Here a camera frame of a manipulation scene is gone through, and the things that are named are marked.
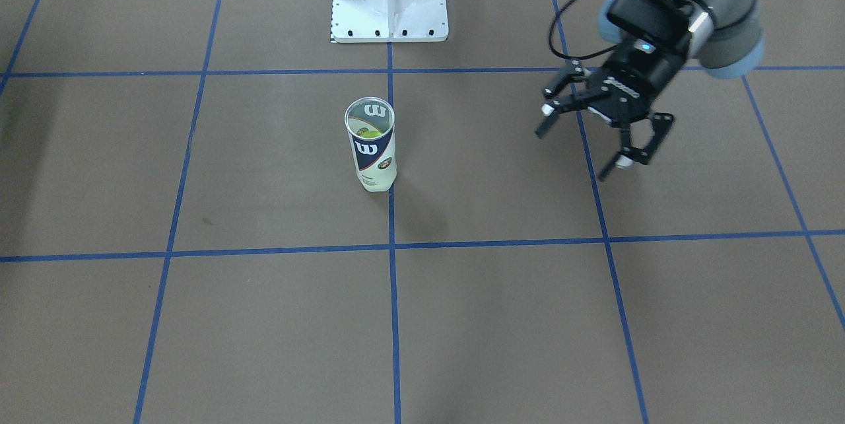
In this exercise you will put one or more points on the Wilson tennis ball can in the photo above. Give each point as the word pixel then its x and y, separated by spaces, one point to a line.
pixel 375 161

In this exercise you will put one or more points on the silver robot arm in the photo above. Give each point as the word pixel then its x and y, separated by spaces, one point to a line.
pixel 733 50

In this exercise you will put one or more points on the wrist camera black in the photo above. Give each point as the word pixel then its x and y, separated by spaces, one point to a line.
pixel 680 27

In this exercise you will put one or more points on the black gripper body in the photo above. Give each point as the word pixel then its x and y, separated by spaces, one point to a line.
pixel 645 74

